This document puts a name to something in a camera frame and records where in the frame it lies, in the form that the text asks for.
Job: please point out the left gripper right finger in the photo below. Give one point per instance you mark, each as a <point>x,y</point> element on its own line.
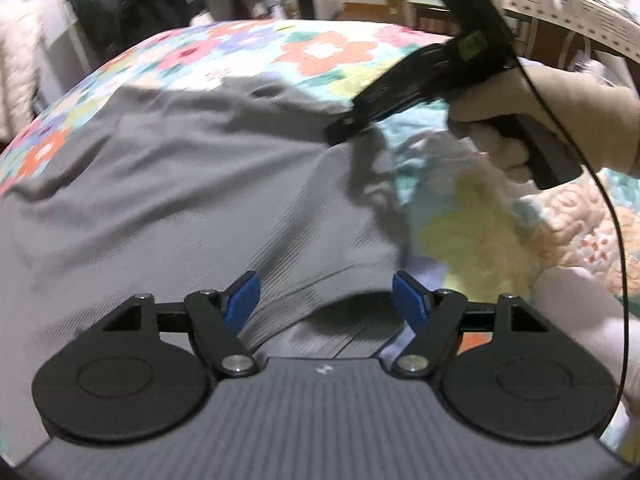
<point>435,317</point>

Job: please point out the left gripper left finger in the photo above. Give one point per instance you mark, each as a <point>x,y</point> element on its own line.
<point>216,321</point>

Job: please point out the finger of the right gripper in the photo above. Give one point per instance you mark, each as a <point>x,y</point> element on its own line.
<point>346,127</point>

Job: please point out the grey waffle knit garment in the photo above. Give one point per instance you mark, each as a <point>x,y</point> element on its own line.
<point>171,192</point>

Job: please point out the gloved right hand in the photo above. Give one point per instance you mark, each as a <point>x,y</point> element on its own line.
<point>602,120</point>

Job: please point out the floral quilted bedspread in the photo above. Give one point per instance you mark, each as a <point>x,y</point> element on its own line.
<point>572,251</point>

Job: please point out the black hanging bag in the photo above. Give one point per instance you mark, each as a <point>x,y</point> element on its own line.
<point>113,26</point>

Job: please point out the cream quilted hanging jacket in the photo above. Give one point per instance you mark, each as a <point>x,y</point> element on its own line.
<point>21,31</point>

